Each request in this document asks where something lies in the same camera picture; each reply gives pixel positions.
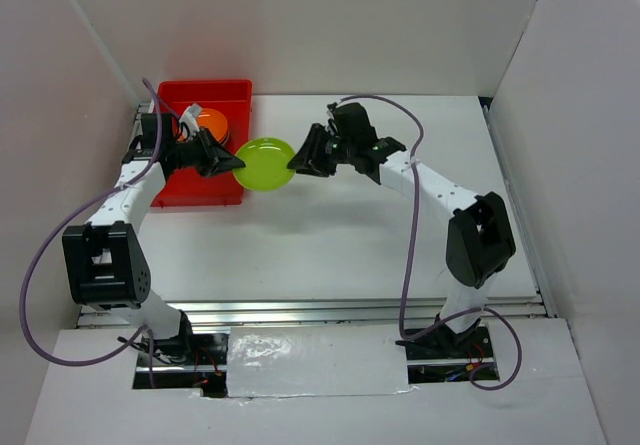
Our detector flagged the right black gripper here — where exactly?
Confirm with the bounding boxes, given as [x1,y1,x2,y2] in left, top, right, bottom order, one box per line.
[285,122,355,178]

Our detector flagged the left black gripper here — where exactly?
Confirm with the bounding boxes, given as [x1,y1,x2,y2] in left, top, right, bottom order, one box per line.
[167,127,245,179]

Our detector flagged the green plate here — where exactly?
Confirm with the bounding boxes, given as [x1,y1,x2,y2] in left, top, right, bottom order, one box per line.
[233,137,295,192]

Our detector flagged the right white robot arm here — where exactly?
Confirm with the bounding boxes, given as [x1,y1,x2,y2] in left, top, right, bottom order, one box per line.
[287,96,516,357]

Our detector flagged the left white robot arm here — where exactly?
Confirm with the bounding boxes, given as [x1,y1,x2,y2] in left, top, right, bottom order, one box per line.
[62,104,245,364]

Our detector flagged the red plastic bin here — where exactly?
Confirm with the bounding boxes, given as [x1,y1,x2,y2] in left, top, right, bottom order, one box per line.
[152,79,252,208]

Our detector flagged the white foil cover sheet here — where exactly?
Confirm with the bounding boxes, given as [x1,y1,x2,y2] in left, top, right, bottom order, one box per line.
[226,325,410,398]

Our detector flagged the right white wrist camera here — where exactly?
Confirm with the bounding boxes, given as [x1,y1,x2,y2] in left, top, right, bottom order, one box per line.
[326,103,338,135]

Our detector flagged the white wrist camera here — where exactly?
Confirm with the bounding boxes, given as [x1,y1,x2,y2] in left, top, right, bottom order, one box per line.
[326,103,338,135]
[179,103,202,137]

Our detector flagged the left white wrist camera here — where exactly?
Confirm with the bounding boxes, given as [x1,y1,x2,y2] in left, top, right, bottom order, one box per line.
[179,103,202,137]

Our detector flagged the aluminium rail frame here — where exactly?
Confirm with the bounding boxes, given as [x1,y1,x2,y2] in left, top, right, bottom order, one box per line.
[74,93,559,391]

